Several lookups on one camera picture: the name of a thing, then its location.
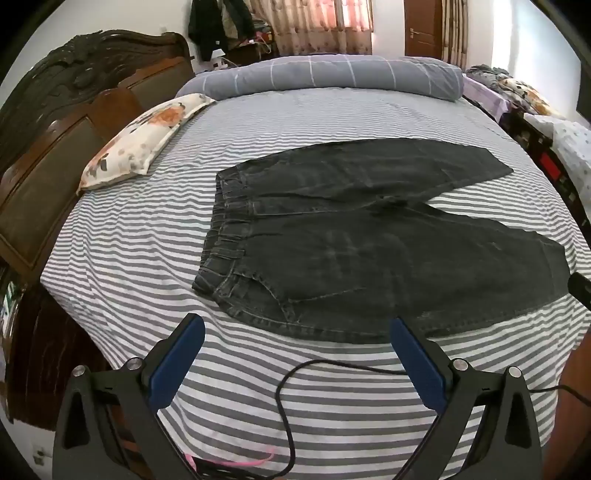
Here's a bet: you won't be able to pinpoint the grey rolled blanket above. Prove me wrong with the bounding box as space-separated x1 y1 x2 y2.
174 54 465 102

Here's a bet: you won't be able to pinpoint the floral pillow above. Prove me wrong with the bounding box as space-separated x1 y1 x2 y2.
76 92 218 193

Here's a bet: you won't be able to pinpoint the grey white striped bed sheet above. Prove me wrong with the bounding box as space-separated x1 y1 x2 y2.
41 90 591 480

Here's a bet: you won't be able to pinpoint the floral blanket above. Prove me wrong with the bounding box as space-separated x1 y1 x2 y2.
466 65 565 117

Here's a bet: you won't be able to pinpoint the pink cord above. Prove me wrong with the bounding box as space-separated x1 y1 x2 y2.
185 450 278 470

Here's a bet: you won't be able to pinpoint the dark hanging clothes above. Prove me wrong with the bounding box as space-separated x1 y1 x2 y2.
188 0 254 61

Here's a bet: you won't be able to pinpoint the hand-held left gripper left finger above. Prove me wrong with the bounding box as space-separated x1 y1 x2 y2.
52 313 206 480

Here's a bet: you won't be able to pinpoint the dark wooden headboard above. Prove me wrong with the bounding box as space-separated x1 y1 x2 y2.
0 30 197 425

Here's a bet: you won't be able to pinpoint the brown wooden door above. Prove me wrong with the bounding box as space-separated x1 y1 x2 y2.
403 0 444 61

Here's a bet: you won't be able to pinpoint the dark grey denim pants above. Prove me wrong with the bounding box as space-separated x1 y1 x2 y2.
191 137 572 344

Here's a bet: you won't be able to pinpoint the beige patterned curtain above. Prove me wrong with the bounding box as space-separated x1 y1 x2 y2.
441 0 472 70

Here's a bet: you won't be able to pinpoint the black wall screen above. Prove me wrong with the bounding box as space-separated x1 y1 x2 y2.
575 46 591 126

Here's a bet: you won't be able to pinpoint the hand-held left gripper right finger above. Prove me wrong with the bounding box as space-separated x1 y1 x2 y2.
389 316 544 480

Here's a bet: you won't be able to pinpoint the pink patterned curtain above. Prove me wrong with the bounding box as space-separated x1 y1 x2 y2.
272 0 374 58

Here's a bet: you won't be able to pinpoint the lilac bed sheet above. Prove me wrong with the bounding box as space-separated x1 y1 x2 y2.
462 74 513 121

